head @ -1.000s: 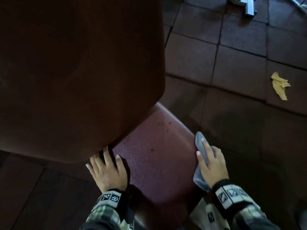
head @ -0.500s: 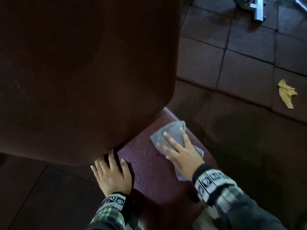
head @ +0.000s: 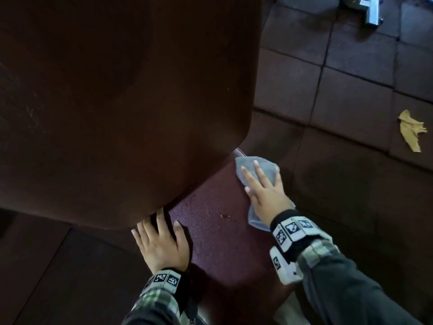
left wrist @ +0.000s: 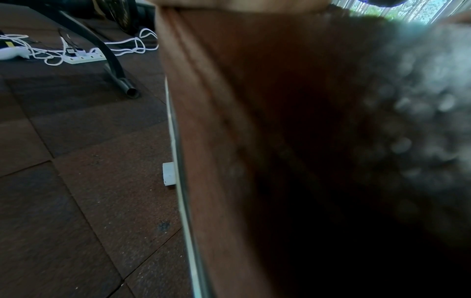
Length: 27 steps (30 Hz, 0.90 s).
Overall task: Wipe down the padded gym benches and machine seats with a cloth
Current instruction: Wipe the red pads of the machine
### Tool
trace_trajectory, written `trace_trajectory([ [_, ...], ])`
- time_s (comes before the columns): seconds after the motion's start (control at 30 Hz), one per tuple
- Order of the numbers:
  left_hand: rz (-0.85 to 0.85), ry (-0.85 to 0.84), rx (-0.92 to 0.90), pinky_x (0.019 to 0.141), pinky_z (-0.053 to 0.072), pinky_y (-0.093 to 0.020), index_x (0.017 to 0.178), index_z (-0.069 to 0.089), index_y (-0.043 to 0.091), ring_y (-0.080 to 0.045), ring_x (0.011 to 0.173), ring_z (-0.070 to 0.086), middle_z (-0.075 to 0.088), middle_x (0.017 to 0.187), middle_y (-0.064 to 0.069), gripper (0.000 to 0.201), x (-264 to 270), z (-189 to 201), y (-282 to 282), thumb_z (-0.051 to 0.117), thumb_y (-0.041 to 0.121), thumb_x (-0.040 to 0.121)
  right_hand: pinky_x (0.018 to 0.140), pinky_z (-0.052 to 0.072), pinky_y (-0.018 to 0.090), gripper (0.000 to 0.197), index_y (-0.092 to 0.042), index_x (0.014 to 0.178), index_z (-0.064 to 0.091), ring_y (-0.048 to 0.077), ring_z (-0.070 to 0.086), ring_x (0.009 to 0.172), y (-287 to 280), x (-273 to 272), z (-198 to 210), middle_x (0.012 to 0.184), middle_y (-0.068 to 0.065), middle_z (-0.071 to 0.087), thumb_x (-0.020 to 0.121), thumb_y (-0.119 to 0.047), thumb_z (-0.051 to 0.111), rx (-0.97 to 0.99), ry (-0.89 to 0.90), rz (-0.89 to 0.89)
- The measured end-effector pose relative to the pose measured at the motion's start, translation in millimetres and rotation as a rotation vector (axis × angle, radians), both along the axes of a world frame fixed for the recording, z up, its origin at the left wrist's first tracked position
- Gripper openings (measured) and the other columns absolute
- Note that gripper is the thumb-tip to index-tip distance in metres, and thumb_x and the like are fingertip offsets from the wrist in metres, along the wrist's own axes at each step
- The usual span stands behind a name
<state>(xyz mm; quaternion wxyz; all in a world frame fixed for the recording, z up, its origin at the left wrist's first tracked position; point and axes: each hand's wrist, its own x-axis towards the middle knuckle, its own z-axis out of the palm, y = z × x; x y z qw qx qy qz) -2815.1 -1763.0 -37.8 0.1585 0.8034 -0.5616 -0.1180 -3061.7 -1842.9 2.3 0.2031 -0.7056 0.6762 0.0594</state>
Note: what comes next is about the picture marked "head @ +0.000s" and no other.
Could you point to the marker wristband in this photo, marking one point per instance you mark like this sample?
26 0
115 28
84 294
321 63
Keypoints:
165 279
291 230

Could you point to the grey cleaning cloth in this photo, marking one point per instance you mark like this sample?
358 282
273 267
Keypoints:
264 165

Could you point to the yellow crumpled cloth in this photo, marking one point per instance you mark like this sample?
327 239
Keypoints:
411 130

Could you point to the person's right forearm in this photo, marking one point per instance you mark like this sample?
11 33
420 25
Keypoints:
345 294

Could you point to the left marker wristband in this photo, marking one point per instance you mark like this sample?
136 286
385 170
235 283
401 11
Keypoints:
165 279

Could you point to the right marker wristband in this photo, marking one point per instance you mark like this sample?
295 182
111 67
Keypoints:
291 230

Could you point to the person's left forearm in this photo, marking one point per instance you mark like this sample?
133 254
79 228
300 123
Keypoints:
152 311

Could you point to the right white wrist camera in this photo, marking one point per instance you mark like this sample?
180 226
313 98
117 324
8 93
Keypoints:
284 267

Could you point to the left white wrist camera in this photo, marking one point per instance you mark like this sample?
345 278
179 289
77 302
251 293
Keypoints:
189 318

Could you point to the person's right hand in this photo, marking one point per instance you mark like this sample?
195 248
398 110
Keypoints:
270 203

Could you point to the person's left hand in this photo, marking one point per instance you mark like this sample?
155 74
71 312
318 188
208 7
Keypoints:
162 250

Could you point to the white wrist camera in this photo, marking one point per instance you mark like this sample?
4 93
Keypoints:
284 267
189 318

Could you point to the chrome machine foot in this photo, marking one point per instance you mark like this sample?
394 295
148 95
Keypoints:
372 10

